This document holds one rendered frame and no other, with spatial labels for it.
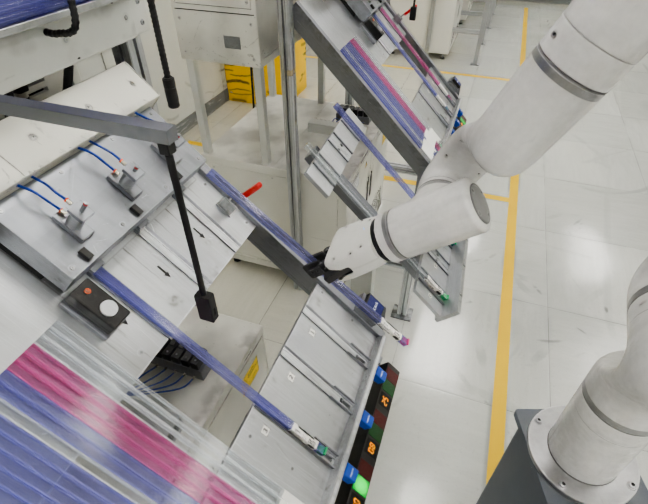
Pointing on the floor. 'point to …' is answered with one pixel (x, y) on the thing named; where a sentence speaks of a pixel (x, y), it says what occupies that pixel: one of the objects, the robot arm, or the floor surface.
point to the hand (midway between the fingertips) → (317, 264)
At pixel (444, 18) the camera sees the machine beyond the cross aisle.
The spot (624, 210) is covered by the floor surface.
